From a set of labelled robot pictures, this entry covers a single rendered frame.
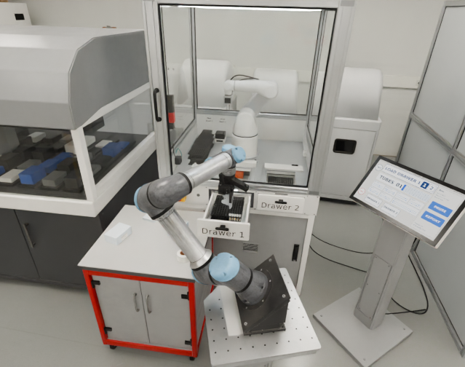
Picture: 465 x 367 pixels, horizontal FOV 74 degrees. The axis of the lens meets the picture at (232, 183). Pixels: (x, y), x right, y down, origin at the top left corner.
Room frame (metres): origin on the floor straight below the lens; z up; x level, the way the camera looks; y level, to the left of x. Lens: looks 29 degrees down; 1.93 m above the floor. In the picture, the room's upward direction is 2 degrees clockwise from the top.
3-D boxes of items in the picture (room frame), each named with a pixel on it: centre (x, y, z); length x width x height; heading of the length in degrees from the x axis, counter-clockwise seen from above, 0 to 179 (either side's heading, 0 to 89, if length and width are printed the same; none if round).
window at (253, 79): (1.71, -0.04, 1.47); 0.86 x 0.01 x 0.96; 83
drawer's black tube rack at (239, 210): (1.57, 0.02, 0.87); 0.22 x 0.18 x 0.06; 173
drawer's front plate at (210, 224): (1.37, 0.04, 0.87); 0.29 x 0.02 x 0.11; 83
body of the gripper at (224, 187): (1.47, 0.03, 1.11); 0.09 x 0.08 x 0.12; 83
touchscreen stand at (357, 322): (1.45, -0.94, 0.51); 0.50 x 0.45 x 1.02; 122
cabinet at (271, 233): (2.16, -0.10, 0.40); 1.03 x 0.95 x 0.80; 83
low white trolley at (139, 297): (1.44, 0.45, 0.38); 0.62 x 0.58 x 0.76; 83
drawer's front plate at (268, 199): (1.65, -0.31, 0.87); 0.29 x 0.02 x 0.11; 83
